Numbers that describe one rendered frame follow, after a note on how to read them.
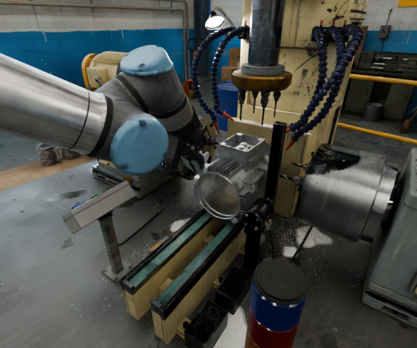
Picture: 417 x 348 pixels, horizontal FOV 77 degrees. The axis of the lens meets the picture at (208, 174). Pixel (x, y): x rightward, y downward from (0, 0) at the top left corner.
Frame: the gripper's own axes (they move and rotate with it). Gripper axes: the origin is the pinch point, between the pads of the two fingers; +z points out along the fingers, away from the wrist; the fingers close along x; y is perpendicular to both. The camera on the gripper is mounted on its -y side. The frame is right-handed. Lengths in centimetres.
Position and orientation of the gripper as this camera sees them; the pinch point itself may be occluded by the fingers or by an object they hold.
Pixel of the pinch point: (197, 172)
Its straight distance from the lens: 77.3
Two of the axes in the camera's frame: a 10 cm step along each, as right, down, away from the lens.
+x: -8.2, -2.8, 4.9
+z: 2.8, 5.5, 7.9
